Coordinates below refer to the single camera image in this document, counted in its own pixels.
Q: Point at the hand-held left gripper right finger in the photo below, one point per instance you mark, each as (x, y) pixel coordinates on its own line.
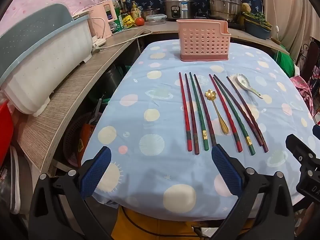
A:
(226, 170)

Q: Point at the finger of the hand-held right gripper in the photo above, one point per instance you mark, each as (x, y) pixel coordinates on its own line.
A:
(300, 150)
(317, 131)

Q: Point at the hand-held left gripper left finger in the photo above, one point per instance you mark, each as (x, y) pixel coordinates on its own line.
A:
(96, 172)

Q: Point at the green chopstick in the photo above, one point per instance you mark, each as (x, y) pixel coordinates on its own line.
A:
(235, 120)
(198, 110)

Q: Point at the red chopstick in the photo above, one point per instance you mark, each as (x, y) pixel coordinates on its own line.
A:
(224, 110)
(184, 110)

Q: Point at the dark purple chopstick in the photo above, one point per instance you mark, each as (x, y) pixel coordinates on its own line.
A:
(235, 92)
(204, 110)

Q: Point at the maroon chopstick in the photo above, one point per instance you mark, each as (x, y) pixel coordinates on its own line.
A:
(226, 92)
(191, 110)

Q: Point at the gold flower spoon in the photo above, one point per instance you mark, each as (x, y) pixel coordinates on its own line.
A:
(210, 95)

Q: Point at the white floral ceramic spoon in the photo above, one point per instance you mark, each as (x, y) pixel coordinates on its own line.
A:
(242, 80)

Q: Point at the pink plastic utensil basket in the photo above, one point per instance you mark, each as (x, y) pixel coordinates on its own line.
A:
(202, 40)

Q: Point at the pink printed bag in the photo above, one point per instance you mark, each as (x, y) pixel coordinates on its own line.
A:
(302, 87)

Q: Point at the green plastic bag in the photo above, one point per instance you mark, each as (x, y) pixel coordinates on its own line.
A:
(285, 62)

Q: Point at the dark chair back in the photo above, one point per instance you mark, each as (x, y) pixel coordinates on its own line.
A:
(312, 55)

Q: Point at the blue printed tablecloth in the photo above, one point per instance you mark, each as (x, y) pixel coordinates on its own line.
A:
(150, 105)

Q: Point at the wooden side shelf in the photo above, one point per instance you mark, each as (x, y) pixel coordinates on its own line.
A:
(62, 92)

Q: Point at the red plastic box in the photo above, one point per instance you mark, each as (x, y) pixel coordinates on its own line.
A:
(5, 130)

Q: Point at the blue plastic basin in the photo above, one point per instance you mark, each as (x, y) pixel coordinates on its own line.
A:
(257, 31)

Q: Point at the beige curtain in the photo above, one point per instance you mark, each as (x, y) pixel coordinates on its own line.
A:
(300, 10)

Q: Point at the white dish drainer box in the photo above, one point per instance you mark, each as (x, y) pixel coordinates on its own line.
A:
(50, 55)

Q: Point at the green leafy vegetables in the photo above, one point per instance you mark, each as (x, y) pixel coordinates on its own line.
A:
(260, 17)

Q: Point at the black induction cooker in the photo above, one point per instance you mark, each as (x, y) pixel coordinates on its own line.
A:
(236, 25)

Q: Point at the potato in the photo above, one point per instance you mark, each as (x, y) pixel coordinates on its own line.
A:
(246, 7)

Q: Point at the pink electric kettle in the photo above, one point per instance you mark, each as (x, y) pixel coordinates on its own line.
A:
(100, 27)

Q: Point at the green packet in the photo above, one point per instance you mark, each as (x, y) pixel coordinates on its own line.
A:
(116, 25)

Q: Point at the yellow packet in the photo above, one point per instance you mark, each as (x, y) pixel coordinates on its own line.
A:
(128, 21)

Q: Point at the red tomato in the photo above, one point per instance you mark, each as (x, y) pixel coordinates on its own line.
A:
(140, 21)

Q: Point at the stainless steel steamer pot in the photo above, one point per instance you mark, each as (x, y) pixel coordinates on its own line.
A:
(223, 2)

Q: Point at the glass food container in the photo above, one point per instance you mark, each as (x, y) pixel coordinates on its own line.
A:
(156, 20)

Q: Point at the yellow pump bottle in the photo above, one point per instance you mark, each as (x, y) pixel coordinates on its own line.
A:
(135, 12)

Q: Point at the dark sauce bottle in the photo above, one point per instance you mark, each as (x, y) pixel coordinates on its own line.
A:
(124, 7)

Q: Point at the small pot with glass lid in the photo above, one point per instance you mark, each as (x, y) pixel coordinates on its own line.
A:
(150, 13)

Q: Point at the steel rice cooker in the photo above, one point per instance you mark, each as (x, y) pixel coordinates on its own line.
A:
(178, 7)

